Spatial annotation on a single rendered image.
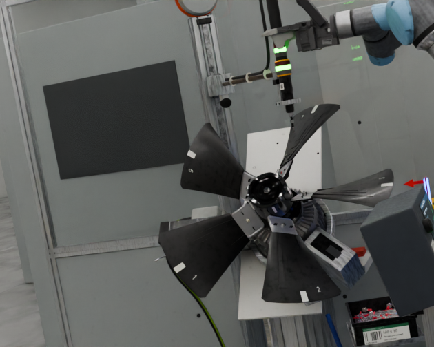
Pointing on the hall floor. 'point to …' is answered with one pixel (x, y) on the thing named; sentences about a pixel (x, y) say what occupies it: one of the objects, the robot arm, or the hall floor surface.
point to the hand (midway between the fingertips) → (266, 32)
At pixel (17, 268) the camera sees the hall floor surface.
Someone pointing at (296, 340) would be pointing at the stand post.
